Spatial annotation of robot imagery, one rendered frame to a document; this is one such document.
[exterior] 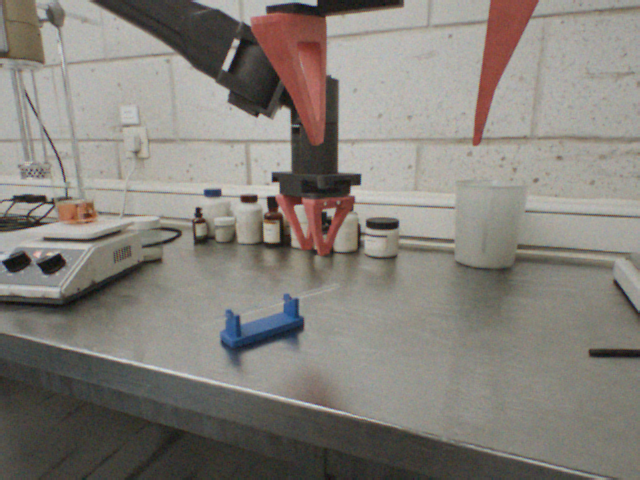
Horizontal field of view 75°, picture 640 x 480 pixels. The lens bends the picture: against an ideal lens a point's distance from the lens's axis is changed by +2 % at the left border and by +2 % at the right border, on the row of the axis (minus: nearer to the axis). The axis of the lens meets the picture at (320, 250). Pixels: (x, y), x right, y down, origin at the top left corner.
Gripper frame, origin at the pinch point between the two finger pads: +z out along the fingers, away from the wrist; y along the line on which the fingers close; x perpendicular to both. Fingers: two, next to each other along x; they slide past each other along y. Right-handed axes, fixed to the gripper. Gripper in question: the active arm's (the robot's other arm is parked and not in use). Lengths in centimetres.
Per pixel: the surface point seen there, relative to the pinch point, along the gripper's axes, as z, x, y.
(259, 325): 8.4, 8.6, -0.2
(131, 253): 5.8, 13.1, 34.7
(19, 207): 6, 23, 121
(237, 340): 8.5, 12.3, -1.8
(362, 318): 9.4, -4.0, -4.8
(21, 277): 5.7, 28.9, 29.9
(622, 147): -12, -64, -13
